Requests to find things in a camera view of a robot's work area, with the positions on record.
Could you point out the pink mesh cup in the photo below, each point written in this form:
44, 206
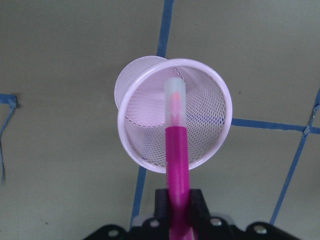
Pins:
153, 93

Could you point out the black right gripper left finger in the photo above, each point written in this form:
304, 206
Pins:
162, 207

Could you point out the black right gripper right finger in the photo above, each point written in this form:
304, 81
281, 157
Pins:
198, 210

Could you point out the pink highlighter pen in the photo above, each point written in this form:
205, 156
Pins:
177, 159

